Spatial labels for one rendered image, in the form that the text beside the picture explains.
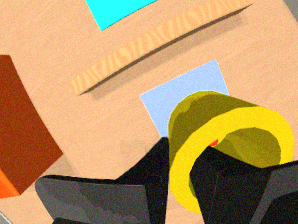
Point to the yellow cup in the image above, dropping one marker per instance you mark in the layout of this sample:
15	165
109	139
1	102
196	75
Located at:
251	133

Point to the tan wooden flat bar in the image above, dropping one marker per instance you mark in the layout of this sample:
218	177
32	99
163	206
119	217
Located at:
157	38

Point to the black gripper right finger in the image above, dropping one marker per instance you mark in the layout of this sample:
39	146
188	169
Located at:
232	192

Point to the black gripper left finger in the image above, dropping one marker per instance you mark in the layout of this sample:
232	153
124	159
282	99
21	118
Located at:
140	196

